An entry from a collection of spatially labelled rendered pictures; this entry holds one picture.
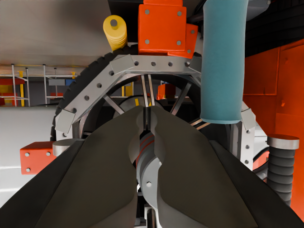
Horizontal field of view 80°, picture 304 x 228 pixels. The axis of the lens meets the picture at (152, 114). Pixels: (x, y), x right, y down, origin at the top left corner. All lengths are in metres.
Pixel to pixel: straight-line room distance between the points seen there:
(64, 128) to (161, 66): 0.29
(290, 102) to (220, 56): 0.35
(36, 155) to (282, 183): 0.53
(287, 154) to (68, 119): 0.46
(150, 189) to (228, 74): 0.27
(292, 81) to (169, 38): 0.39
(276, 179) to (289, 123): 0.35
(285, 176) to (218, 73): 0.21
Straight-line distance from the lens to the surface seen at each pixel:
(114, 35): 0.51
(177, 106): 0.60
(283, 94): 0.71
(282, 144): 0.36
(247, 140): 0.59
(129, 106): 1.03
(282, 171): 0.37
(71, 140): 0.30
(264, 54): 0.81
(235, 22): 0.43
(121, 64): 0.48
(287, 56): 0.72
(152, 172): 0.37
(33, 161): 0.56
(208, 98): 0.41
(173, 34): 0.50
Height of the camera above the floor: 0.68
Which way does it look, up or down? 6 degrees up
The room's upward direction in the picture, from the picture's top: 180 degrees counter-clockwise
